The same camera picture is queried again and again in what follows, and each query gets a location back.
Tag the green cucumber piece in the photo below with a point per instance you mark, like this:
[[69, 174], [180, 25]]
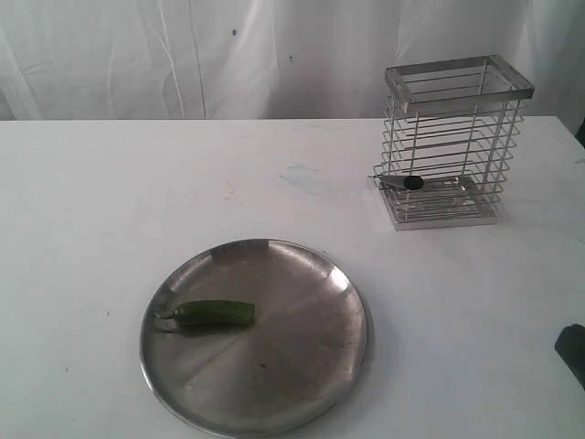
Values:
[[214, 313]]

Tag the black handled kitchen knife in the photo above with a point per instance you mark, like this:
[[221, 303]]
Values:
[[413, 183]]

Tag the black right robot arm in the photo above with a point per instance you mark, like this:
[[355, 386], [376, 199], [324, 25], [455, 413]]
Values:
[[570, 345]]

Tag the round stainless steel plate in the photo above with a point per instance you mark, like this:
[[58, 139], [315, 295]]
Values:
[[300, 356]]

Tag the white backdrop curtain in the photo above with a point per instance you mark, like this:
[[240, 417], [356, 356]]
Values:
[[268, 59]]

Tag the wire metal utensil rack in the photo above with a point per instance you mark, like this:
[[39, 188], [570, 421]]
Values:
[[455, 118]]

